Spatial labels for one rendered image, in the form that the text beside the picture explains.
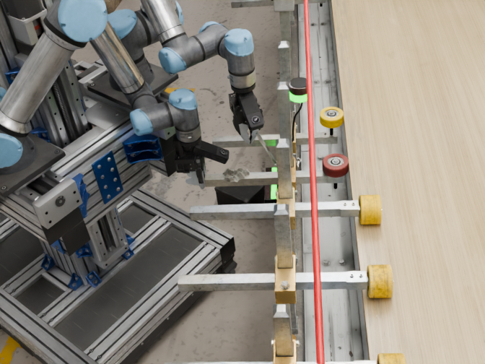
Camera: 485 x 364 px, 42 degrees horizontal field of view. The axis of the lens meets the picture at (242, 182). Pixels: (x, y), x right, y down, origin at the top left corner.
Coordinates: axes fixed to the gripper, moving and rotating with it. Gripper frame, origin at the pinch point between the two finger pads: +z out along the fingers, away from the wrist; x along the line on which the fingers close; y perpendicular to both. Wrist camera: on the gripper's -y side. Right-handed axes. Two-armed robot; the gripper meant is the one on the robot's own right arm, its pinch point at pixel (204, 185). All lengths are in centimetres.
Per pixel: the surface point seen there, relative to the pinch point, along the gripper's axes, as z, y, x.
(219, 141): 0.8, -2.9, -23.6
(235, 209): -13.6, -13.0, 25.7
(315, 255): -82, -33, 104
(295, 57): 12, -29, -97
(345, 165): -8.5, -44.5, 2.0
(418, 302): -8, -59, 53
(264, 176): -3.7, -19.6, 0.7
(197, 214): -13.1, -2.3, 26.5
